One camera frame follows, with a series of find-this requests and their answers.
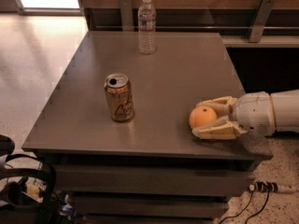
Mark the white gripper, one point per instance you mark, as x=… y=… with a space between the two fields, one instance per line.
x=252 y=112

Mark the orange fruit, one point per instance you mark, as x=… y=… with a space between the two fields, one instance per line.
x=202 y=115

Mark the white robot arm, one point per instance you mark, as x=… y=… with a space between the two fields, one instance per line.
x=286 y=111

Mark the orange soda can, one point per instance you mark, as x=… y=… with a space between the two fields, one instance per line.
x=119 y=97

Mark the clear plastic water bottle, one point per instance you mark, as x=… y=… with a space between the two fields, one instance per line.
x=146 y=27

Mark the white power strip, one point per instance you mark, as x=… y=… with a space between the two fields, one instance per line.
x=273 y=187

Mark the grey drawer cabinet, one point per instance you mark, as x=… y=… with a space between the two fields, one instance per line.
x=149 y=169

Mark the right metal bracket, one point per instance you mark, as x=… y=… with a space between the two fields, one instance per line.
x=263 y=12

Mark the metal bracket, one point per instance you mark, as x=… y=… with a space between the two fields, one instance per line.
x=263 y=12
x=127 y=21

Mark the left metal bracket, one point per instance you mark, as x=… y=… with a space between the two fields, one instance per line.
x=127 y=21

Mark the black bag with straps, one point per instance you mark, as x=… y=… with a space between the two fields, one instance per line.
x=16 y=205

